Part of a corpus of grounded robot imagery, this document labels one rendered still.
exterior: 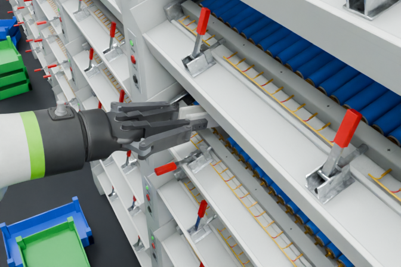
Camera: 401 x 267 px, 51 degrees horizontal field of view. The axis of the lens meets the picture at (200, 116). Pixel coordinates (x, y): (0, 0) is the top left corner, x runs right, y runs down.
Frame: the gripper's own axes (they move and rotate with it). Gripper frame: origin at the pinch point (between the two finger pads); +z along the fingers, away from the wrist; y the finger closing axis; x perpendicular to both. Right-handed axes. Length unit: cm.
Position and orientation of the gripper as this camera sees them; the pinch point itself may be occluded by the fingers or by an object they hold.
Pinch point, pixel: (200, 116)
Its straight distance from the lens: 70.3
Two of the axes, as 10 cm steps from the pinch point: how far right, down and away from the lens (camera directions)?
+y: -4.9, -5.2, 7.0
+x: -1.6, 8.4, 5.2
